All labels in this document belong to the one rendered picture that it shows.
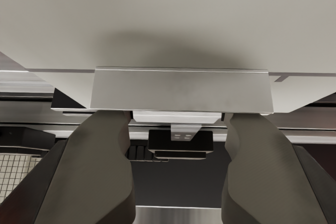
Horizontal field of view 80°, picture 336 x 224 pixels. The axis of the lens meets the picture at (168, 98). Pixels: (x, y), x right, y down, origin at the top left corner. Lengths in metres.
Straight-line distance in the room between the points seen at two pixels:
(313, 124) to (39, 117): 0.59
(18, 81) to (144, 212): 0.18
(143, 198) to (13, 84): 0.53
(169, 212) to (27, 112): 0.42
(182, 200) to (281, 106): 0.56
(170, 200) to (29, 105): 0.47
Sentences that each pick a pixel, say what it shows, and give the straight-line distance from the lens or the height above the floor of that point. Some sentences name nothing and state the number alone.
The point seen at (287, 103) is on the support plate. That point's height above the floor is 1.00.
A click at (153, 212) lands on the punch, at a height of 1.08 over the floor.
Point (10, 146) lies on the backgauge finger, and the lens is 0.48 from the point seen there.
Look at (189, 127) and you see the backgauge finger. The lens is 0.23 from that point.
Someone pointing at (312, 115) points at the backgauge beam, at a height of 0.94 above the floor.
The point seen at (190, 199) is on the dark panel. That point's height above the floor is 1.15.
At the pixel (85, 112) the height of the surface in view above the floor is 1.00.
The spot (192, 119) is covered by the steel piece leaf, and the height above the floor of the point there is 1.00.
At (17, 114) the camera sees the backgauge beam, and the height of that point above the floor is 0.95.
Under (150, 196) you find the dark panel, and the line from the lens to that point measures 0.70.
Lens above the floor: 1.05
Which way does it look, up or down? 18 degrees down
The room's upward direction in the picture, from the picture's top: 179 degrees counter-clockwise
